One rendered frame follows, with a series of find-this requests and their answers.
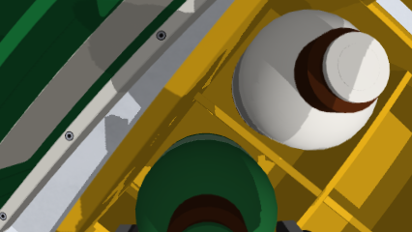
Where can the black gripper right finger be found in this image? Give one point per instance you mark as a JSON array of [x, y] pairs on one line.
[[288, 226]]

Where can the yellow crate with dividers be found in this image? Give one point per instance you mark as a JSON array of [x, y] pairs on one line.
[[374, 193]]

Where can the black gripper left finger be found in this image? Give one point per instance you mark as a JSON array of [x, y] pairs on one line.
[[127, 228]]

